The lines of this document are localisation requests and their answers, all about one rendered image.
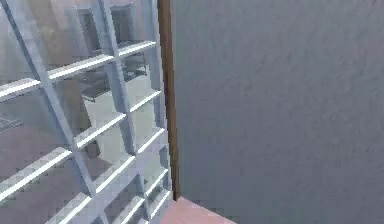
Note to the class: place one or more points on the white framed glass door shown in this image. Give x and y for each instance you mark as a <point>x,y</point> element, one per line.
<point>115,75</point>

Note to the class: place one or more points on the brown wooden door frame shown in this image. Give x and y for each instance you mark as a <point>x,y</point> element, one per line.
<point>168,83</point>

